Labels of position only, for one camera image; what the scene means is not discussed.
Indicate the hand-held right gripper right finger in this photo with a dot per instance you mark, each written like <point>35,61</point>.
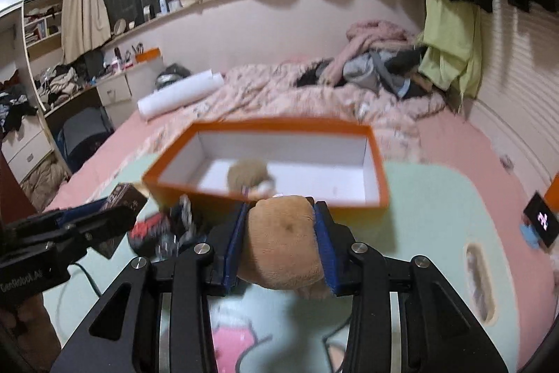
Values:
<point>325,259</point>

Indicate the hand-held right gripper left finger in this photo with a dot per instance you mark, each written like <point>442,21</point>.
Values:
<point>231,255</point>

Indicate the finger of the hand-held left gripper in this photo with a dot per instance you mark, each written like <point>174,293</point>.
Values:
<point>78,215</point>
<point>109,222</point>

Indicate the dark brown small box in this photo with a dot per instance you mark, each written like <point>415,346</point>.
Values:
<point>126,196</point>

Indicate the brown plush toy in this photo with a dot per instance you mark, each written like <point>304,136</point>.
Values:
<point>284,242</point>

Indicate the orange cardboard box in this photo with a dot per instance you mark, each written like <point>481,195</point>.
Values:
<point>305,163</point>

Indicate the red black packet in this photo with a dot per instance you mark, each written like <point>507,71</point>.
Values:
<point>146,231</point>

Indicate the beige quilt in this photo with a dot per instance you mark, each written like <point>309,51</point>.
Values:
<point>43,180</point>

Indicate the small tan plush toy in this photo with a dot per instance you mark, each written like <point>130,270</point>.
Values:
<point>249,176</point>

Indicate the white drawer unit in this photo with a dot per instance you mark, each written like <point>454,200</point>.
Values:
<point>26,150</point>

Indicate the mint green lap table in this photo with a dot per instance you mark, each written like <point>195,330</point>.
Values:
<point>415,215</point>

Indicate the dark clothes pile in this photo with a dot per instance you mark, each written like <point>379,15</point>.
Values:
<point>17,106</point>

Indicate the mixed clothes pile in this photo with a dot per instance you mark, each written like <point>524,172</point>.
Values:
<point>65,87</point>

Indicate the white desk drawer cabinet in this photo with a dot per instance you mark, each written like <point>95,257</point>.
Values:
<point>115,91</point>

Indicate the white paper roll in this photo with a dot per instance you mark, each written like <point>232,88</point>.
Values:
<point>179,93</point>

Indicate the black round appliance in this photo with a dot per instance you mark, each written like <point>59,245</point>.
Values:
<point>172,78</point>

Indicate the pink floral blanket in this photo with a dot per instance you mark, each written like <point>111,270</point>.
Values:
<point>270,93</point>

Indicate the small orange desk box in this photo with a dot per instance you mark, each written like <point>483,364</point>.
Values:
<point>148,56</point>

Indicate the black garment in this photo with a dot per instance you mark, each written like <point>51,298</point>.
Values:
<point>310,78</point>

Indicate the grey garment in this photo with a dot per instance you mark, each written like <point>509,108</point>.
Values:
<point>358,71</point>

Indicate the smartphone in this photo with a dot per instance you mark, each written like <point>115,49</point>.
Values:
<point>543,220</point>

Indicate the white bottle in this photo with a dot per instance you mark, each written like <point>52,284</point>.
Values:
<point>163,6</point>

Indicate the pile of clothes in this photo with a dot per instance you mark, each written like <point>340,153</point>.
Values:
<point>375,32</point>

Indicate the light green cloth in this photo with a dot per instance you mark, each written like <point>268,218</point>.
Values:
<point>450,36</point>

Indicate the white wall shelf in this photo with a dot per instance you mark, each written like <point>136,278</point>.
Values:
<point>43,12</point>

